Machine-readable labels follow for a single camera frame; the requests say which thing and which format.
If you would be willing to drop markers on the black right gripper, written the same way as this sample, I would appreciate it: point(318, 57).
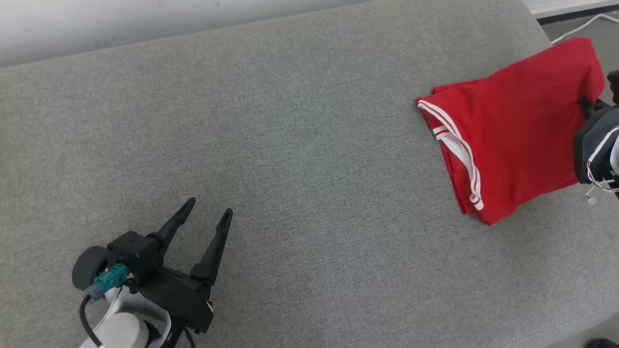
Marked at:
point(595, 130)

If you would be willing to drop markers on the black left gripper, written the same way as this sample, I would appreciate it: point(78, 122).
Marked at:
point(184, 299)

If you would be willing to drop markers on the red Bulls basketball jersey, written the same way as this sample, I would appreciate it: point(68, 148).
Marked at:
point(522, 125)

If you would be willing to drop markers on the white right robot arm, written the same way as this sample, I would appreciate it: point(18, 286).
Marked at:
point(615, 154)

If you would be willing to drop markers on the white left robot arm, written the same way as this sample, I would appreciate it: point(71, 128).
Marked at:
point(121, 328)

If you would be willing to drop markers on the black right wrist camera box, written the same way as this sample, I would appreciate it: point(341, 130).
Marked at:
point(614, 87)

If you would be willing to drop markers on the white wall skirting board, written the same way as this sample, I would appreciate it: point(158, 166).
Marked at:
point(570, 6)

